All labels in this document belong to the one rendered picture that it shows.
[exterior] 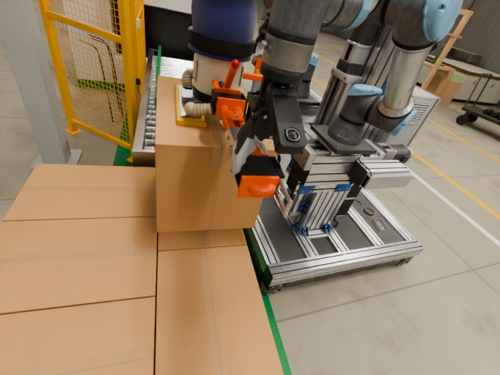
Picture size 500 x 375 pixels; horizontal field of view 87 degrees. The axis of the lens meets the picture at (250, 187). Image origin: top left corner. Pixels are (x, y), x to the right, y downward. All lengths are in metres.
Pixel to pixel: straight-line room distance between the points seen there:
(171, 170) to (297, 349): 1.23
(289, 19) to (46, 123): 2.22
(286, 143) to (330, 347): 1.52
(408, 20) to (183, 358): 1.13
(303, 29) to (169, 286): 0.95
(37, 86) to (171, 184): 1.61
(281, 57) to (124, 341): 0.92
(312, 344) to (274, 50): 1.57
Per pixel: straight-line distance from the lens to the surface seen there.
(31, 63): 2.31
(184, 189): 0.93
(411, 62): 0.94
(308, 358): 1.71
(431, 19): 0.83
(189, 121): 0.93
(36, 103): 2.42
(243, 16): 0.93
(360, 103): 1.16
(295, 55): 0.42
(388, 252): 2.15
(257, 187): 0.48
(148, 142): 1.86
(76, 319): 1.10
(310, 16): 0.42
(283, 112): 0.42
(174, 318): 1.05
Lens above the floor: 1.50
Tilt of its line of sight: 38 degrees down
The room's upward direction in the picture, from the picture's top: 15 degrees clockwise
